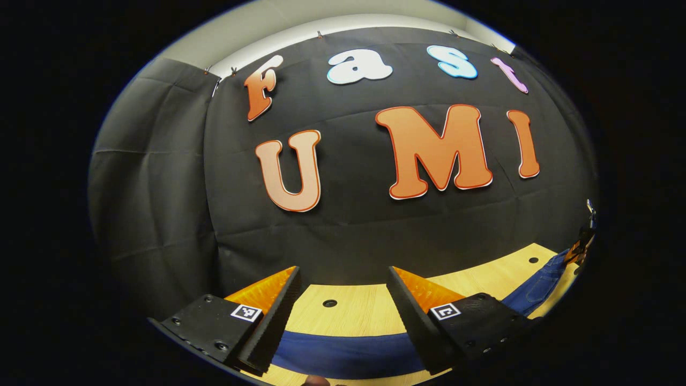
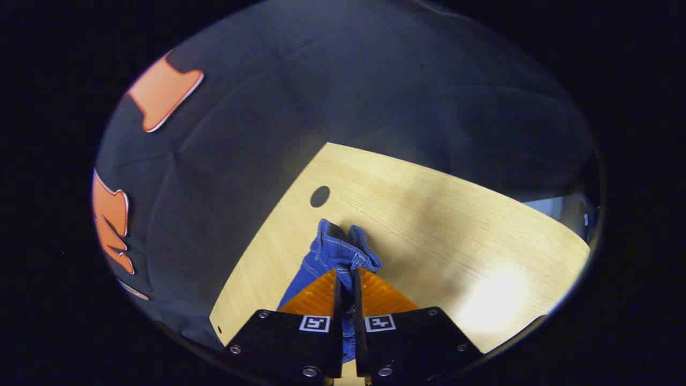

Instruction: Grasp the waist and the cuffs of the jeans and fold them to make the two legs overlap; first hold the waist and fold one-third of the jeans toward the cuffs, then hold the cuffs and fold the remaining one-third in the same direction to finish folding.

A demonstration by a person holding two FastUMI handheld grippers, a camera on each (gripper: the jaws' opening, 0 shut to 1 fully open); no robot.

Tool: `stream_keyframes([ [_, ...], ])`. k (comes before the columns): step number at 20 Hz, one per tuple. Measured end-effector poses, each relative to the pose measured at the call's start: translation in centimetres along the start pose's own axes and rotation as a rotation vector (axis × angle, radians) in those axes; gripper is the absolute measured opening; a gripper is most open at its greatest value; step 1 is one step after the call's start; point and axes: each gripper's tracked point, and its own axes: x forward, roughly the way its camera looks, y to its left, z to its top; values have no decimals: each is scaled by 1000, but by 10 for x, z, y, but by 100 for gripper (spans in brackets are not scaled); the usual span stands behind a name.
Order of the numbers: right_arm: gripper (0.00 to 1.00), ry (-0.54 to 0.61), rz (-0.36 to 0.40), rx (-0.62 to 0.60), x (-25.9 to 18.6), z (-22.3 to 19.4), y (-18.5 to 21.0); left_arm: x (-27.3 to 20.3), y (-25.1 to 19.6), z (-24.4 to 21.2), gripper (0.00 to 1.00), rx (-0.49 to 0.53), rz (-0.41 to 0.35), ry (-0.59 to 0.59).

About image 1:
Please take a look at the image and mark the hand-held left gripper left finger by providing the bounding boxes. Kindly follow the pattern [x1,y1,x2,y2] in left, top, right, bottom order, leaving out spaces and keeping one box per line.
[147,265,302,376]

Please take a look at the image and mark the blue denim jeans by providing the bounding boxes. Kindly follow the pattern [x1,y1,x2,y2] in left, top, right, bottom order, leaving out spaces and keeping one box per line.
[271,249,573,380]

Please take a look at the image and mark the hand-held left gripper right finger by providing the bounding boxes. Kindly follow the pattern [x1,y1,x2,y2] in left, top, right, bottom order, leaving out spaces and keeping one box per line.
[386,265,542,376]

